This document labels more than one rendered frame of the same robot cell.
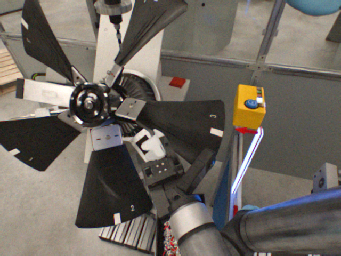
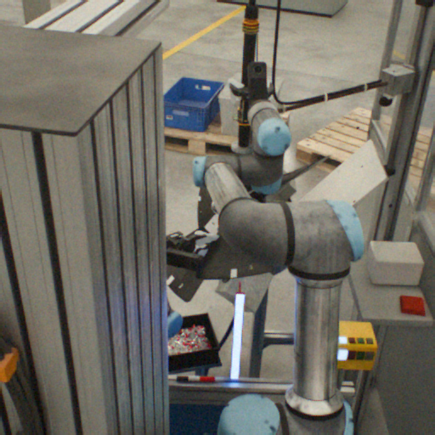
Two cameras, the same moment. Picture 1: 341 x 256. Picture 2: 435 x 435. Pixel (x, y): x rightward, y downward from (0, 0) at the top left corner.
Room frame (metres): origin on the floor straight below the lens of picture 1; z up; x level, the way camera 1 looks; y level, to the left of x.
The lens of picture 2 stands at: (-0.02, -1.40, 2.24)
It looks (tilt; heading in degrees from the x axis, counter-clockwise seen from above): 33 degrees down; 75
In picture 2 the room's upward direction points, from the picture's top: 2 degrees clockwise
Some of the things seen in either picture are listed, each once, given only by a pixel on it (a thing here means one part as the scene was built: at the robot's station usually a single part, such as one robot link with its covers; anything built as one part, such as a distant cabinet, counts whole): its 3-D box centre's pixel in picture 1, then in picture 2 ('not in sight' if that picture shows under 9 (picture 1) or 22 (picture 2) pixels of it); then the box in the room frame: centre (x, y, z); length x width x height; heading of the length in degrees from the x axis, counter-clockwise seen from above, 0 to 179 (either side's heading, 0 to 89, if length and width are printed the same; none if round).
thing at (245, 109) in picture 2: not in sight; (257, 108); (0.43, -0.02, 1.62); 0.12 x 0.08 x 0.09; 86
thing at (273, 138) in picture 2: not in sight; (271, 132); (0.42, -0.17, 1.63); 0.11 x 0.08 x 0.09; 86
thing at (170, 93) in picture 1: (156, 88); (385, 288); (1.00, 0.09, 0.85); 0.36 x 0.24 x 0.03; 76
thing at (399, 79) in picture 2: not in sight; (397, 80); (1.02, 0.33, 1.53); 0.10 x 0.07 x 0.09; 21
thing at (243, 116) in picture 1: (248, 107); (342, 346); (0.64, -0.31, 1.02); 0.16 x 0.10 x 0.11; 166
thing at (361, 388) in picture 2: not in sight; (365, 370); (1.00, 0.09, 0.42); 0.04 x 0.04 x 0.83; 76
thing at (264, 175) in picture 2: not in sight; (261, 169); (0.40, -0.17, 1.53); 0.11 x 0.08 x 0.11; 176
